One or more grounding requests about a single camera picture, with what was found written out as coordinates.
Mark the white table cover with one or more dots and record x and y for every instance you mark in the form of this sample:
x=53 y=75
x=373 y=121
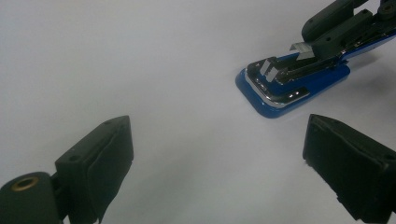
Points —
x=124 y=56

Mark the blue stapler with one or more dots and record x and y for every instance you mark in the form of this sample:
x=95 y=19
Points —
x=311 y=85

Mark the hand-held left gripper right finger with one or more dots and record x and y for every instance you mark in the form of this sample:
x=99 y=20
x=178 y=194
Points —
x=355 y=168

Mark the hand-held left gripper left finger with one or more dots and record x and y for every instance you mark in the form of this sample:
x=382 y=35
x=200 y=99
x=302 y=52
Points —
x=93 y=168

